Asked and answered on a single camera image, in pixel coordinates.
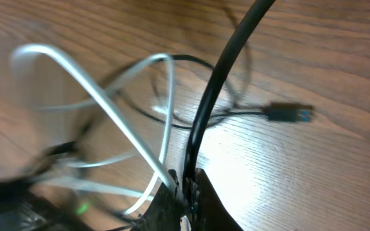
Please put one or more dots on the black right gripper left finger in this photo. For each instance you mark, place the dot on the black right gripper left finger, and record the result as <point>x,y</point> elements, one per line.
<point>163,214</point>

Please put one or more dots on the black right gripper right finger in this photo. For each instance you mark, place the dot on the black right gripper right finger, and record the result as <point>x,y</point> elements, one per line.
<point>207,211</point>

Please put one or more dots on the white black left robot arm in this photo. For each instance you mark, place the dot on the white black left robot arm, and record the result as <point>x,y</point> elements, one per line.
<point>20,209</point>

